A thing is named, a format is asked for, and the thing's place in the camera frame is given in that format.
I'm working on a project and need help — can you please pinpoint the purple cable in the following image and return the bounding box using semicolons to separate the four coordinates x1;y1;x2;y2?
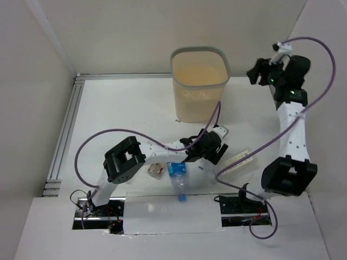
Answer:
74;101;222;230
215;37;336;239

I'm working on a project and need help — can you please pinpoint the clear crushed bottle white-blue cap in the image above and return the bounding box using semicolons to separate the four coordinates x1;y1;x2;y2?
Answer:
197;158;216;186

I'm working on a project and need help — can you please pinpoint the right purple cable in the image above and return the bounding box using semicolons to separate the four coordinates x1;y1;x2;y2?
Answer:
215;37;336;239

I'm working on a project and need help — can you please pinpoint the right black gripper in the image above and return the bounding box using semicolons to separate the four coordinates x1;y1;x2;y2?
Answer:
246;56;287;88

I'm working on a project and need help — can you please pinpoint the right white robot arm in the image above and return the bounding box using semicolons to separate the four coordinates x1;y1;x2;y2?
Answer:
236;55;318;212

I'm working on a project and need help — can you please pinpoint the blue label water bottle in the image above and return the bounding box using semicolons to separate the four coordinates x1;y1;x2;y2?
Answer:
166;162;188;202

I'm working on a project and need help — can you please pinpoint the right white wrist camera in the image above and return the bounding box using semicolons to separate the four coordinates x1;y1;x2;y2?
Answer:
268;42;292;65

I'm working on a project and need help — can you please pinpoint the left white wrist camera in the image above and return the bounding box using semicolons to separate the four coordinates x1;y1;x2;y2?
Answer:
212;126;229;140

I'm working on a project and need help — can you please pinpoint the red cap bottle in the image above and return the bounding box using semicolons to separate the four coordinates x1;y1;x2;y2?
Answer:
147;163;165;180

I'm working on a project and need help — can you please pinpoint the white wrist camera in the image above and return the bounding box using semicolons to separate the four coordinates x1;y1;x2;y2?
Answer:
212;126;229;140
268;42;292;65

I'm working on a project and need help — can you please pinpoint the beige plastic waste bin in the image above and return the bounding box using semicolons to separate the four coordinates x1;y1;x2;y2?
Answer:
170;46;231;123

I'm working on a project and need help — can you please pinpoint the beige label clear bottle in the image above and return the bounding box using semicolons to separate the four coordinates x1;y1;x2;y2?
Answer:
220;147;260;177

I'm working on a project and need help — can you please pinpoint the aluminium frame rail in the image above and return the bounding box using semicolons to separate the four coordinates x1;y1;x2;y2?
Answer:
42;73;268;197

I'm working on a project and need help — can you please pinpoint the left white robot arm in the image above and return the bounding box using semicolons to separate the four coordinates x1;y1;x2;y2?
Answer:
87;126;229;216

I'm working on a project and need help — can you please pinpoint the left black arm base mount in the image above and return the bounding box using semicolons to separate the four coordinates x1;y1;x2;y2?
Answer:
69;190;126;235

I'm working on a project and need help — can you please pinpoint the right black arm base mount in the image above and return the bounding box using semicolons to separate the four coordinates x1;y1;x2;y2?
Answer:
214;191;272;228

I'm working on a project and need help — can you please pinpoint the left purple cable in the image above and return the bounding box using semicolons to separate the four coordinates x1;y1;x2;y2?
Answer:
74;101;222;230

